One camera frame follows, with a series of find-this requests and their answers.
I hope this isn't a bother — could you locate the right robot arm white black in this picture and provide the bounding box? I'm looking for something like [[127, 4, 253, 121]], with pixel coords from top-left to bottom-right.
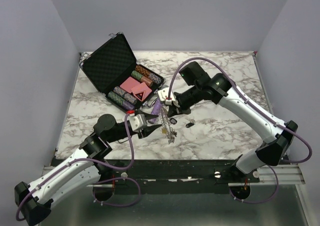
[[158, 61, 298, 182]]

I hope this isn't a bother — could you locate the pink card deck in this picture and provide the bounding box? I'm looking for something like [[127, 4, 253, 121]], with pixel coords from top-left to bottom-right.
[[120, 77, 140, 92]]

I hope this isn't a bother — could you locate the black poker chip case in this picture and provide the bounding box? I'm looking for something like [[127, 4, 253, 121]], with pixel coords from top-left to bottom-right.
[[79, 32, 165, 112]]

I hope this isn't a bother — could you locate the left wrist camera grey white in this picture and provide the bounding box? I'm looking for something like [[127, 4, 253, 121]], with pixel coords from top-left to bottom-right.
[[129, 114, 148, 132]]

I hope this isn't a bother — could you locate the pink card box triangle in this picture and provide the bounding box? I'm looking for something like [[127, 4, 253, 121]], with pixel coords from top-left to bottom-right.
[[131, 82, 152, 102]]

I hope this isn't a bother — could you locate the black clear key tag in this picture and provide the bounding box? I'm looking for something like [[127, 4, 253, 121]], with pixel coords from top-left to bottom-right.
[[169, 118, 177, 125]]

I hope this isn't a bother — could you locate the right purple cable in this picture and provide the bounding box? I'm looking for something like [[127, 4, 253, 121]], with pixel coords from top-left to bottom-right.
[[164, 57, 313, 204]]

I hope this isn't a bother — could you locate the silver key black tag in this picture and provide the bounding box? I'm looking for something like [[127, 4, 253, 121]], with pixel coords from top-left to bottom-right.
[[185, 120, 195, 128]]

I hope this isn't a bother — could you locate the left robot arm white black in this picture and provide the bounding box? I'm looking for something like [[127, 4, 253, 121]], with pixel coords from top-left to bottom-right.
[[14, 109, 160, 226]]

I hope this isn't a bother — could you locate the round metal keyring disc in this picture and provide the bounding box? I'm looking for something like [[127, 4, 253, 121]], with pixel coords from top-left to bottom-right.
[[159, 106, 177, 144]]

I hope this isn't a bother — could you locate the black mounting base rail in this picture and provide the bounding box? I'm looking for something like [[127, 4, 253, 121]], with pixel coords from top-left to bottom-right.
[[49, 158, 266, 196]]

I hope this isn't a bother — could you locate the purple glitter microphone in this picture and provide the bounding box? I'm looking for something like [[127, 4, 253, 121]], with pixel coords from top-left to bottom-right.
[[148, 98, 162, 124]]

